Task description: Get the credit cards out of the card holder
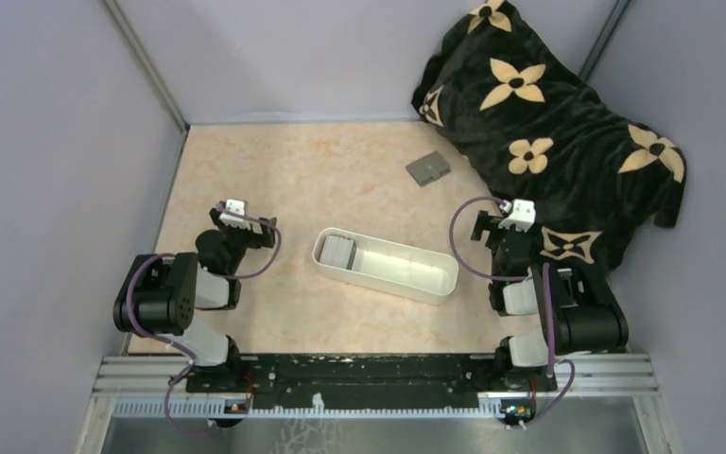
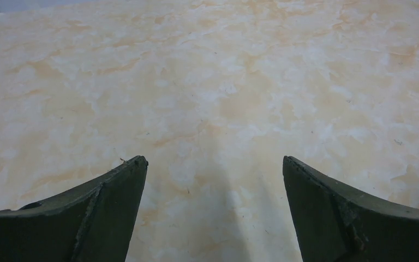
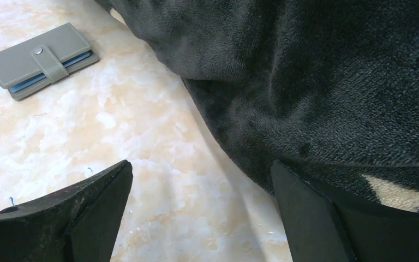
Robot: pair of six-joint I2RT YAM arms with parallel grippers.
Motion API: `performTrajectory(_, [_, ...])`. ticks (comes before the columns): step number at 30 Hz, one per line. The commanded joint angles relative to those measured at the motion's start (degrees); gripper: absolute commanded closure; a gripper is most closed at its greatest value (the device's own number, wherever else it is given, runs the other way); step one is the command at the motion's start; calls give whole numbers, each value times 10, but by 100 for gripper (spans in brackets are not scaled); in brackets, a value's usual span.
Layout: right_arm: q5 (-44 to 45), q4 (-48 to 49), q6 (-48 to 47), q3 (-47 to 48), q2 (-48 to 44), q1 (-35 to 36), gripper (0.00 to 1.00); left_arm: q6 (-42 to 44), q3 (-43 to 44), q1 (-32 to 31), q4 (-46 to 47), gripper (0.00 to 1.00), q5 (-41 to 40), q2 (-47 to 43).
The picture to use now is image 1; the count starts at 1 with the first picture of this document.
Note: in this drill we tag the aluminium frame rail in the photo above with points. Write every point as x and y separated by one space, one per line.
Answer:
145 386

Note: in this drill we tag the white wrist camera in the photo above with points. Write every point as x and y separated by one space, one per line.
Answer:
235 211
518 215

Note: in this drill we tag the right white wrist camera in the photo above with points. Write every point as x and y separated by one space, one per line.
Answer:
518 215

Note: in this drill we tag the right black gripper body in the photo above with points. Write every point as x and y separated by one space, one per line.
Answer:
490 222

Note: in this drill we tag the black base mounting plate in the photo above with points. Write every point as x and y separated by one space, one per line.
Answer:
370 382

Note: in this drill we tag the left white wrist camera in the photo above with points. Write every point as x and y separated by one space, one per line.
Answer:
235 211

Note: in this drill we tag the white plastic tray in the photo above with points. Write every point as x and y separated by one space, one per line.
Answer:
417 274

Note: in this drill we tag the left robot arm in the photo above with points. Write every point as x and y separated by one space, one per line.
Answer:
163 293

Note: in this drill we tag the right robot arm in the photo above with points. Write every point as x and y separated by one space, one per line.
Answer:
574 303

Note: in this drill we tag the stack of white cards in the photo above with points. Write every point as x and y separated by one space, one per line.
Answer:
338 252

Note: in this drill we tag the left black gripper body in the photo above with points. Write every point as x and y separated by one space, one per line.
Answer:
244 237

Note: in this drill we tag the black floral blanket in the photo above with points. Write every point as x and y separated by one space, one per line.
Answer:
533 130

